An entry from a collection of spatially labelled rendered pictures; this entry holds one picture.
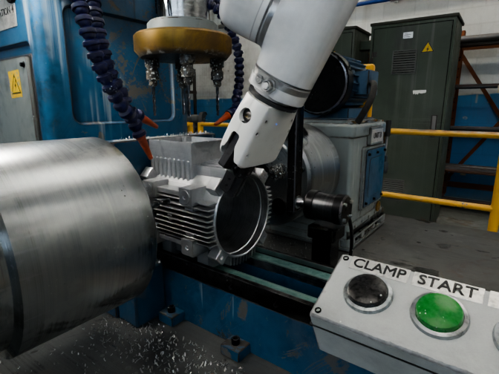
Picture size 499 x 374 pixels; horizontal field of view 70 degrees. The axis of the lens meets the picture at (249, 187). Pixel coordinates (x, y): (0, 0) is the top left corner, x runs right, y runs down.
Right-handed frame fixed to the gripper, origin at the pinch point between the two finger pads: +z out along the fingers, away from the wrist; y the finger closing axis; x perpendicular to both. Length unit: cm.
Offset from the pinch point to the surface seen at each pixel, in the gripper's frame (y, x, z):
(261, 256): 10.7, -7.0, 15.5
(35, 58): -11.9, 41.9, 0.4
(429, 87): 311, 42, -9
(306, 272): 9.7, -16.1, 10.3
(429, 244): 70, -31, 15
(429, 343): -19.7, -30.2, -13.5
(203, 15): 6.7, 24.3, -18.1
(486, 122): 503, -4, 5
